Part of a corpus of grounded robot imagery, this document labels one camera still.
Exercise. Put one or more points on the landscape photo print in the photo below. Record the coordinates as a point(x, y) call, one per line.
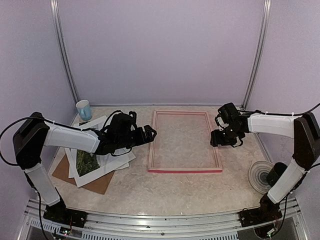
point(85, 167)

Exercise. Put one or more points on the left aluminium corner post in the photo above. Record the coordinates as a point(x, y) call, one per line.
point(54, 5)

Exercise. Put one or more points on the brown cardboard backing board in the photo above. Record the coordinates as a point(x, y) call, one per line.
point(98, 186)

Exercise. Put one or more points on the light blue mug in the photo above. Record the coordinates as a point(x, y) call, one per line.
point(84, 110)

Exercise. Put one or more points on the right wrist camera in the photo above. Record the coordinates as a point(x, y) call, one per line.
point(220, 120)

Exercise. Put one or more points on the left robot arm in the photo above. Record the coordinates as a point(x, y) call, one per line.
point(119, 131)

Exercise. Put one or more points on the aluminium corner post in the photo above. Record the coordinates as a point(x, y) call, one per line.
point(54, 5)
point(258, 53)

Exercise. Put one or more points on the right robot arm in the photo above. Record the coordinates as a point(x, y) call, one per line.
point(302, 129)

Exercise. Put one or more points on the front aluminium rail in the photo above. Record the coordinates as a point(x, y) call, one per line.
point(211, 226)

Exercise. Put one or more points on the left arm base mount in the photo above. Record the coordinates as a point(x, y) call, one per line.
point(59, 213)

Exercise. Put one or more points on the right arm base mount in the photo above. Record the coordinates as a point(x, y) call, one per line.
point(266, 212)

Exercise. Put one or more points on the white mat board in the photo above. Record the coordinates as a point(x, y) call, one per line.
point(120, 160)

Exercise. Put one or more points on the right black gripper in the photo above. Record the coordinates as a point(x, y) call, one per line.
point(216, 140)

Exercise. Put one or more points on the right aluminium corner post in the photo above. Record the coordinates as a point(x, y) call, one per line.
point(258, 53)

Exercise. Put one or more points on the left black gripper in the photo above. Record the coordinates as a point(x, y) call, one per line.
point(142, 140)

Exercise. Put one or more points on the white paper sheet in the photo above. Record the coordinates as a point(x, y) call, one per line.
point(92, 124)

